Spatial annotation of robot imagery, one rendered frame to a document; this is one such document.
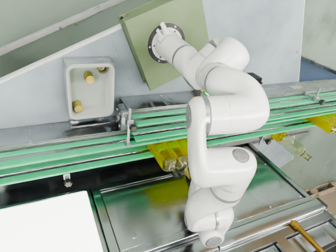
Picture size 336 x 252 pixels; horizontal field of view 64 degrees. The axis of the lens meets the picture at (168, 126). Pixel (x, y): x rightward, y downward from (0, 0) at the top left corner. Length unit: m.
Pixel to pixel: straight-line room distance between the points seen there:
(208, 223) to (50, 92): 0.75
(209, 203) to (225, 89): 0.28
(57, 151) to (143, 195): 0.37
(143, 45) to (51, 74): 0.36
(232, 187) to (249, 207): 0.64
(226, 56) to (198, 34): 0.43
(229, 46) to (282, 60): 0.95
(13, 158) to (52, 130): 0.18
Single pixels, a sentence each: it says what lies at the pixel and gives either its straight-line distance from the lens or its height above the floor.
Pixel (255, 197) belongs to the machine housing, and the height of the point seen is 1.22.
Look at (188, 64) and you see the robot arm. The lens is 0.84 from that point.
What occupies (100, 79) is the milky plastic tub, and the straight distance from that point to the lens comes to 1.13.
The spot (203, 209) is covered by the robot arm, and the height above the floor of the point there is 1.43.
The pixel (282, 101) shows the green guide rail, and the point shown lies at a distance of 1.54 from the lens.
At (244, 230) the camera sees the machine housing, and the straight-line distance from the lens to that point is 1.12.
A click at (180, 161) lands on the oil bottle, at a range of 1.08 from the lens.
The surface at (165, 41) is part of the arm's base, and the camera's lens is 1.01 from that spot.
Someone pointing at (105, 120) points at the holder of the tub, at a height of 0.79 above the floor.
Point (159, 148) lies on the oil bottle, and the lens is 1.11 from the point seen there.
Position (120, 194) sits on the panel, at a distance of 1.12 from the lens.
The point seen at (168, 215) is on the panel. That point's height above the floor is 1.21.
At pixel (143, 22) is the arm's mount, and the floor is 0.84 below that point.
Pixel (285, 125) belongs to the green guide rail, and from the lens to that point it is 1.69.
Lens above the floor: 1.78
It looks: 47 degrees down
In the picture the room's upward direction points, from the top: 142 degrees clockwise
